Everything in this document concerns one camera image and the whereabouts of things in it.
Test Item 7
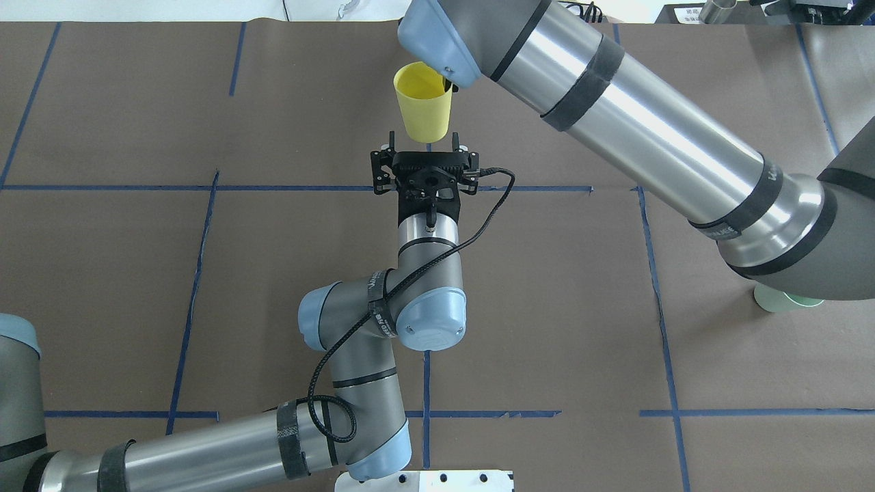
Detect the yellow plastic cup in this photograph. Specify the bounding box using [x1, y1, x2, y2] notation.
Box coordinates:
[393, 61, 453, 144]

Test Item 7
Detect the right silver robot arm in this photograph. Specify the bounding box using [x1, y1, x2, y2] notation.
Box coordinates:
[398, 1, 874, 300]

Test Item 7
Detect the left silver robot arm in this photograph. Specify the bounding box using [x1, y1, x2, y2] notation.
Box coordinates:
[2, 133, 497, 491]

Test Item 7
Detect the small metal cup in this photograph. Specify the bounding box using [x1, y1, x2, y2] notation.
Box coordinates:
[698, 0, 738, 25]

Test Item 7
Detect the green plastic cup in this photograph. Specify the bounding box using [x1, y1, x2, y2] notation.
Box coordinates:
[753, 284, 824, 314]

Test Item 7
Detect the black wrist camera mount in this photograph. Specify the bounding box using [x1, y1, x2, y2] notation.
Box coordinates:
[393, 152, 460, 205]

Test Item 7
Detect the black braided camera cable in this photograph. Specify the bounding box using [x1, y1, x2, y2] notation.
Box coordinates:
[306, 167, 515, 443]

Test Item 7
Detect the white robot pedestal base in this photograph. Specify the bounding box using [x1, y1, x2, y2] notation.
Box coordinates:
[334, 469, 515, 491]

